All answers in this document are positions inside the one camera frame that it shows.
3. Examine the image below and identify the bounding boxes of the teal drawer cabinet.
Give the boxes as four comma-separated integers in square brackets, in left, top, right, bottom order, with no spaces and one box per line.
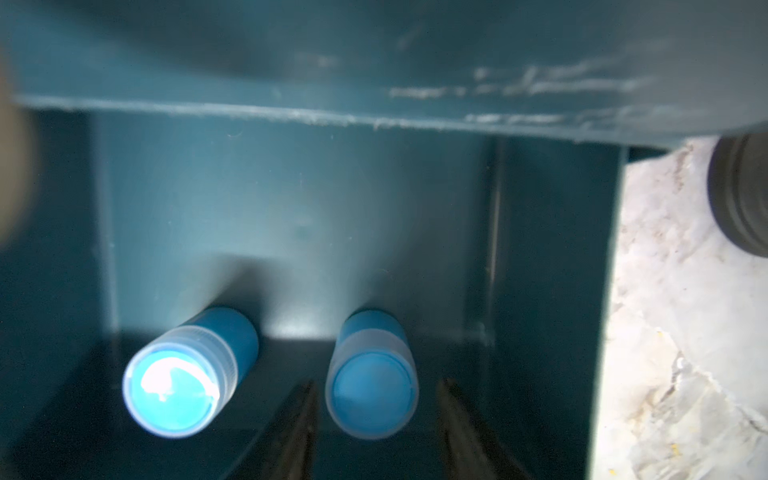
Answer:
[1,1,767,479]

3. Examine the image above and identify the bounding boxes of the glitter microphone on stand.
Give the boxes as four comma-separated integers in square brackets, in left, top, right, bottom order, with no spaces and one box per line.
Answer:
[707,132,767,258]

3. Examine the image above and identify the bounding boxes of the blue paint can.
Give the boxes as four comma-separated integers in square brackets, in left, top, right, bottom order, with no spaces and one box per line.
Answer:
[122,307,260,439]
[325,309,420,441]

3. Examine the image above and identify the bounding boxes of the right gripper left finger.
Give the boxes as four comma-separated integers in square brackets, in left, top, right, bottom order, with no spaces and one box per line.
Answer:
[254,380,319,479]

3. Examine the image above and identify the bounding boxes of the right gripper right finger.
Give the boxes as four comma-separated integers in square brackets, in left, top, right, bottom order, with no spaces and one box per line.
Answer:
[437,379,522,479]

